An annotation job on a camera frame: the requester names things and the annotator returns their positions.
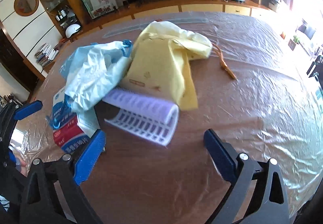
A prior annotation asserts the blue red tissue pack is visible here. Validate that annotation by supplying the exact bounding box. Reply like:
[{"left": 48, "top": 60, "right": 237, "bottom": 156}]
[{"left": 50, "top": 87, "right": 100, "bottom": 154}]

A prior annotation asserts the light blue plastic bag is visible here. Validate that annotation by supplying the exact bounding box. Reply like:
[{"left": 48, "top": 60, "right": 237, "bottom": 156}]
[{"left": 47, "top": 40, "right": 132, "bottom": 137}]

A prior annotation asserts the purple white plastic mesh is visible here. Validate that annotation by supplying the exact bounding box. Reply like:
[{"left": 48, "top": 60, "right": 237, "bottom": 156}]
[{"left": 102, "top": 88, "right": 180, "bottom": 146}]

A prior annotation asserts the stack of books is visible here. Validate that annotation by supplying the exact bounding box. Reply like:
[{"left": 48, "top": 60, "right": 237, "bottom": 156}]
[{"left": 34, "top": 43, "right": 59, "bottom": 67}]

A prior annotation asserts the white dome lamp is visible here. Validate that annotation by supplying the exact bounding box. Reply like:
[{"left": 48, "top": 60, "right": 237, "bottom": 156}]
[{"left": 65, "top": 23, "right": 81, "bottom": 38}]

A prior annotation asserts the round wooden framed mirror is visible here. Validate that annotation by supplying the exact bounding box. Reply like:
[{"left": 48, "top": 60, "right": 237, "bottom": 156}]
[{"left": 14, "top": 0, "right": 39, "bottom": 16}]

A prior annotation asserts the white horse picture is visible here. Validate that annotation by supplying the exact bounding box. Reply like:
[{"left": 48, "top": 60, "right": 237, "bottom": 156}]
[{"left": 90, "top": 0, "right": 118, "bottom": 19}]

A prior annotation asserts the small potted plant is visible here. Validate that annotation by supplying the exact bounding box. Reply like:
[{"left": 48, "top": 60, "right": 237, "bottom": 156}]
[{"left": 288, "top": 36, "right": 299, "bottom": 51}]

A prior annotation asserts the long wooden tv cabinet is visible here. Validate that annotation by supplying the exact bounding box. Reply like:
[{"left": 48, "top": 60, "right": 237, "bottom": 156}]
[{"left": 72, "top": 0, "right": 279, "bottom": 40}]

